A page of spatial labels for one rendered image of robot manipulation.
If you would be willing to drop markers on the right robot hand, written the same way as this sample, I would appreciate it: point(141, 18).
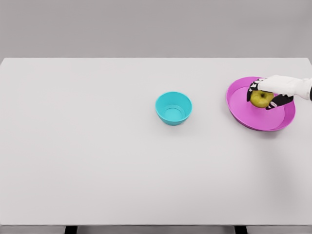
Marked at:
point(276, 84)

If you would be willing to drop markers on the pink plate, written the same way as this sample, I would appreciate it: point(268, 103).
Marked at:
point(246, 109)

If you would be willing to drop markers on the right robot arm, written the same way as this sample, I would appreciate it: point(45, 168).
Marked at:
point(305, 88)

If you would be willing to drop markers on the blue bowl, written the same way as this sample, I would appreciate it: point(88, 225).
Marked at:
point(173, 108)

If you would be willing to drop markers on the yellow-green apple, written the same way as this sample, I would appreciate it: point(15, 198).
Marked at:
point(261, 98)

